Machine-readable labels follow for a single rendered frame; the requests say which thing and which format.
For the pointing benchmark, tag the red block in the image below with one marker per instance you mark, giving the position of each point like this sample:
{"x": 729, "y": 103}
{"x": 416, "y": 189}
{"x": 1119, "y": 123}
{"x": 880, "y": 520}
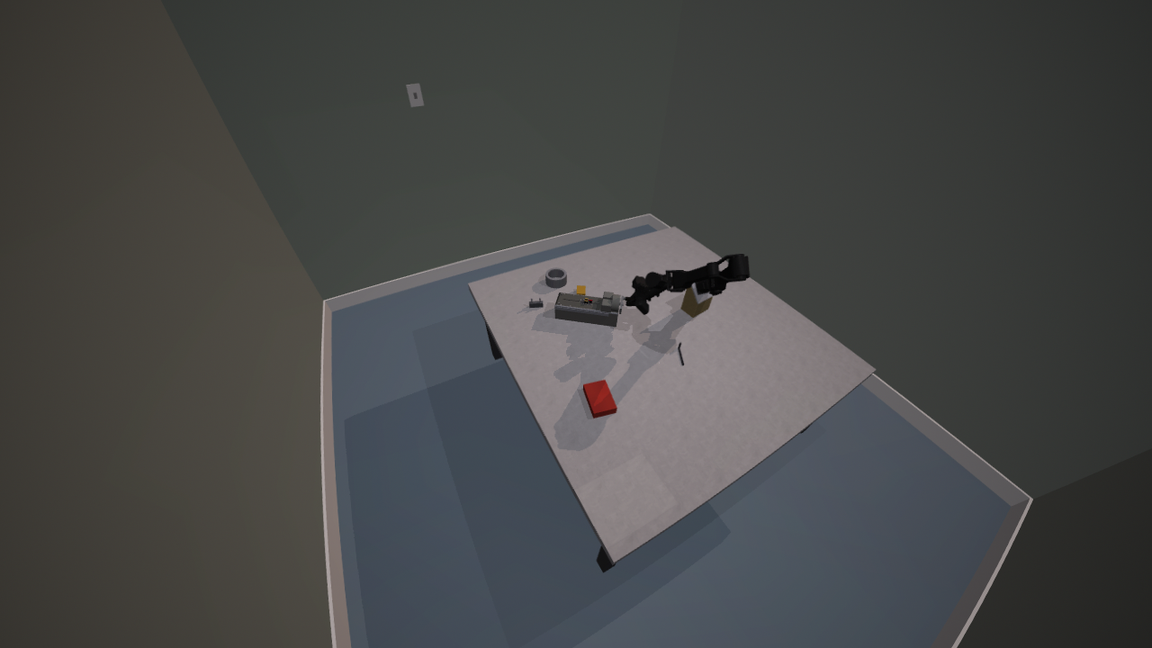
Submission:
{"x": 600, "y": 399}

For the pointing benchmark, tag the dark grey ring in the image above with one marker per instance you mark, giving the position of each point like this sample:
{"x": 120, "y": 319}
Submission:
{"x": 556, "y": 282}

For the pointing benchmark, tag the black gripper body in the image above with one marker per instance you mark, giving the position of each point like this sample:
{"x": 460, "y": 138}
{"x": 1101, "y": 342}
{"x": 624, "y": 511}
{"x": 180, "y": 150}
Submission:
{"x": 641, "y": 303}

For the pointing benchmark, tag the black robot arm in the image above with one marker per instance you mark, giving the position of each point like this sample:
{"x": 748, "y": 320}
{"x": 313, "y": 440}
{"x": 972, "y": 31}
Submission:
{"x": 708, "y": 279}

